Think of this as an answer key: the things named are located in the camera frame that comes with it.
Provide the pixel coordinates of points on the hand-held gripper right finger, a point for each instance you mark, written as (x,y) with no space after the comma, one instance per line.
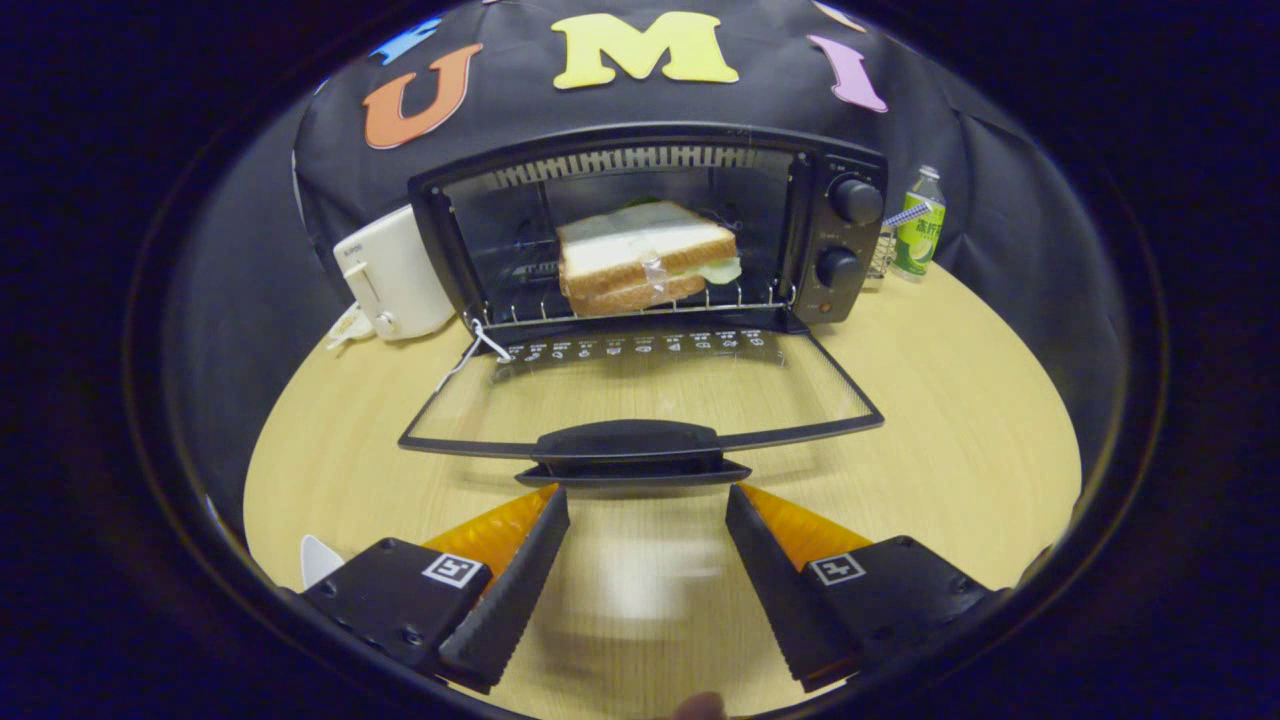
(775,590)

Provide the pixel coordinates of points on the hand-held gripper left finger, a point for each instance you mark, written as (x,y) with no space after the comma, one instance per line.
(520,590)

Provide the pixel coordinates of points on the black toaster oven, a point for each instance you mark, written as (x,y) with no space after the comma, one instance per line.
(640,440)

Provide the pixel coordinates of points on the sandwich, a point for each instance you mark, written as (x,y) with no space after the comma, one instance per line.
(630,245)

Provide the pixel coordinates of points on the white food tray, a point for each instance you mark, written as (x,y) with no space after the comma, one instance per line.
(318,562)

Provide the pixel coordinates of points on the white pop-up toaster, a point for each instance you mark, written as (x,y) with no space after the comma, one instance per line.
(395,275)

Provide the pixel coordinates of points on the green label drink bottle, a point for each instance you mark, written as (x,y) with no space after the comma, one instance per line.
(918,240)

